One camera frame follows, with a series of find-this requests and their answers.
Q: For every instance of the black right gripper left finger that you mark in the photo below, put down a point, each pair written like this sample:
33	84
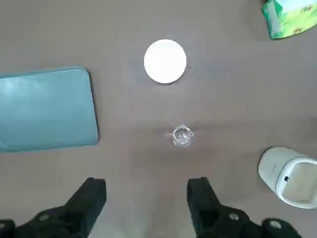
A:
74	213

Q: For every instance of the green tissue pack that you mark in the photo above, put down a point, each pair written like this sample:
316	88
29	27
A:
289	17

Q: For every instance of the grey square tray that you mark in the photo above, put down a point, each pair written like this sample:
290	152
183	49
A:
44	109

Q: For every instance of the cream lidded mini trash bin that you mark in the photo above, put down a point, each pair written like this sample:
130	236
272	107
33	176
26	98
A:
275	168

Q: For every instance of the clear plastic measuring cup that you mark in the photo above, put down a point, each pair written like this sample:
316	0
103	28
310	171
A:
182	136

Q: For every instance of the white round bowl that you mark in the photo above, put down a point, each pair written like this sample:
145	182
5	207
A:
165	61

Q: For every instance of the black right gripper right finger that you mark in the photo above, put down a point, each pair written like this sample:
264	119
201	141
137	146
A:
208	213

